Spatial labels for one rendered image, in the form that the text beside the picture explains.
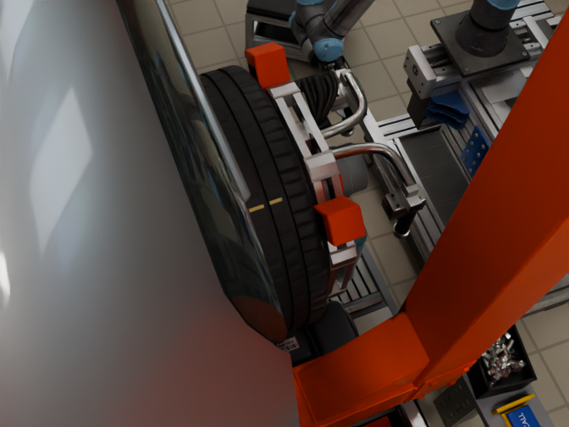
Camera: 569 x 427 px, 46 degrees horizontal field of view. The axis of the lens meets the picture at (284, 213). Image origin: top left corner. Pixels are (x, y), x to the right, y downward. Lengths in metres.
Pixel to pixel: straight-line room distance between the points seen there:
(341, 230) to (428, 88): 0.83
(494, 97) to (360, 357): 0.93
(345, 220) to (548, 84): 0.61
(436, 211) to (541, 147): 1.56
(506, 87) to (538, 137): 1.26
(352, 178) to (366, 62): 1.46
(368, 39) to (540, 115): 2.32
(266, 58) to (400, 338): 0.70
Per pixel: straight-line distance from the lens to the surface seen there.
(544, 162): 0.93
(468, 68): 2.06
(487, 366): 1.95
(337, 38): 1.82
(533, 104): 0.92
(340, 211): 1.37
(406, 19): 3.31
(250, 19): 2.84
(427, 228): 2.42
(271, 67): 1.55
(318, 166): 1.42
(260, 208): 1.35
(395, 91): 3.02
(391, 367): 1.59
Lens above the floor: 2.32
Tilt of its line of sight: 62 degrees down
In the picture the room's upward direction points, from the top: 5 degrees clockwise
